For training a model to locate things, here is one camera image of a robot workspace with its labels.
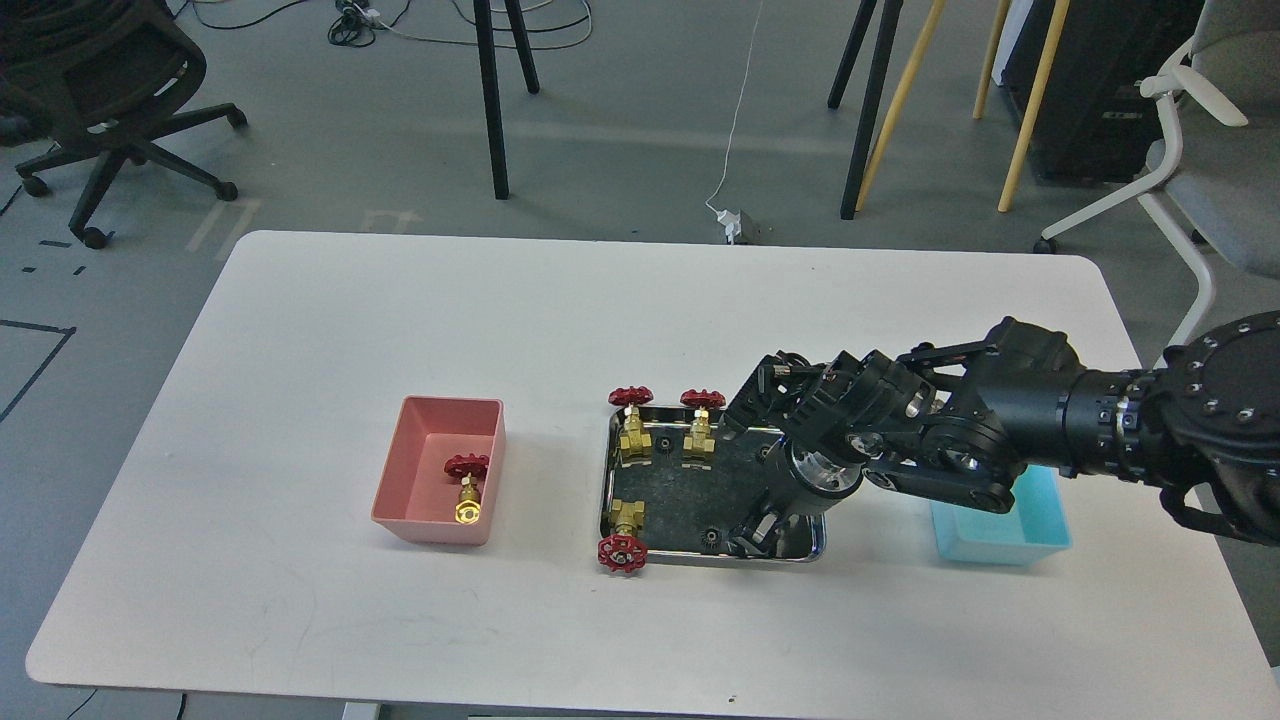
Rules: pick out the metal tray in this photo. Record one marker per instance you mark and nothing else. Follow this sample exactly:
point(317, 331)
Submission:
point(682, 502)

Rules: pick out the black gear front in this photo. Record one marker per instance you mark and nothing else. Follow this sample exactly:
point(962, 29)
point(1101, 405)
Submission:
point(710, 539)

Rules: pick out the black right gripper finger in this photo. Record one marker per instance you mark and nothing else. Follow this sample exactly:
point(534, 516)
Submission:
point(765, 534)

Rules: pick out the black office chair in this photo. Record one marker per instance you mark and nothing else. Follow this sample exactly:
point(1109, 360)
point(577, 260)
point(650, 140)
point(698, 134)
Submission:
point(105, 80)

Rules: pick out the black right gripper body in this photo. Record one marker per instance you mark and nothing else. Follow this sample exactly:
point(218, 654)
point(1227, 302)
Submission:
point(802, 483)

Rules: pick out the brass valve back right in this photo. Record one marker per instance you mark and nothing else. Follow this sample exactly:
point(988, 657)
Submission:
point(699, 443)

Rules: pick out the brass valve back left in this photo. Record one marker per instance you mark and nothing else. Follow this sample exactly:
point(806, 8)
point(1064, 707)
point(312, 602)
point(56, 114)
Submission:
point(635, 444)

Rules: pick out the black tripod right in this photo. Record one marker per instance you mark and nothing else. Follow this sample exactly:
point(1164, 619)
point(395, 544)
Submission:
point(879, 62)

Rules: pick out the brass valve red wheel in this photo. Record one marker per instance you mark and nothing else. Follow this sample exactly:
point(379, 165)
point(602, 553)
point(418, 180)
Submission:
point(469, 471)

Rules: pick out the brass valve front left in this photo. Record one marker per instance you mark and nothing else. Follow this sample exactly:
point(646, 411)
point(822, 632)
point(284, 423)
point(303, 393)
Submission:
point(621, 549)

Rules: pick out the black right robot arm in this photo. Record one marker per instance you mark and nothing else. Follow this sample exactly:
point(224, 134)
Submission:
point(958, 424)

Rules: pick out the white power adapter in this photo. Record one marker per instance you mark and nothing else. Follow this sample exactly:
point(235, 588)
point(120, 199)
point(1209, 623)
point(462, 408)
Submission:
point(739, 228)

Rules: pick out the blue plastic box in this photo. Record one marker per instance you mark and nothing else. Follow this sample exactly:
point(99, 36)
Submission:
point(1035, 527)

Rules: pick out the pink plastic box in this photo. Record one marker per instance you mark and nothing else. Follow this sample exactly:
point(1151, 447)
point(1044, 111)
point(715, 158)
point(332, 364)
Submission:
point(415, 499)

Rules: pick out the grey white chair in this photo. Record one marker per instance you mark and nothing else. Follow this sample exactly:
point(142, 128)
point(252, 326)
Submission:
point(1218, 157)

